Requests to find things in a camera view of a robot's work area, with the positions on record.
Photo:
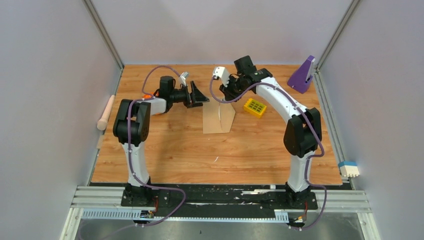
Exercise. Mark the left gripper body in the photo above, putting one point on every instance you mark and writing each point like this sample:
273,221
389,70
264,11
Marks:
187,99

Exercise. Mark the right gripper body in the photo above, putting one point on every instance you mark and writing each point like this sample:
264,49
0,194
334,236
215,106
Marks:
234,88

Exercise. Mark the brown paper envelope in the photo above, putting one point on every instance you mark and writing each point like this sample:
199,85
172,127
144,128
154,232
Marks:
210,118

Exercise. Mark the letter paper sheet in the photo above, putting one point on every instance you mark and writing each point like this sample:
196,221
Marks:
219,111

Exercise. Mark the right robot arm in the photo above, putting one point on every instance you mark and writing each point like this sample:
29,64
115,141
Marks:
303,132

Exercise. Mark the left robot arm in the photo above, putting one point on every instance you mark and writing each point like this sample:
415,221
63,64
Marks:
132,126

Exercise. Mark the yellow toy window brick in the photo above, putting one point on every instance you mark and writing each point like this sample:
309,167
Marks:
255,108

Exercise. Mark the orange toy track loop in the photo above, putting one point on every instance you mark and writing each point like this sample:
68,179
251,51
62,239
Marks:
157,105

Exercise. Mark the purple plastic stand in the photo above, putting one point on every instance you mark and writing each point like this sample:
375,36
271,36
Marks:
301,79

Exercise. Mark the wooden rolling pin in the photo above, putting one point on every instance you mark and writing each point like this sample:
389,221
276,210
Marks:
102,123

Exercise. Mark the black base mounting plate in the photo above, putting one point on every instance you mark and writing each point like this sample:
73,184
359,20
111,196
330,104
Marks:
220,200

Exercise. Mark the white blue toy brick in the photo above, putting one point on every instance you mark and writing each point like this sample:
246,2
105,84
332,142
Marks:
348,169

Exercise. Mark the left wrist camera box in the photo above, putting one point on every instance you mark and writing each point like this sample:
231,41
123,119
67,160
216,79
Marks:
183,78

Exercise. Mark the slotted cable duct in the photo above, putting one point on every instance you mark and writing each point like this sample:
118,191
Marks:
137,215

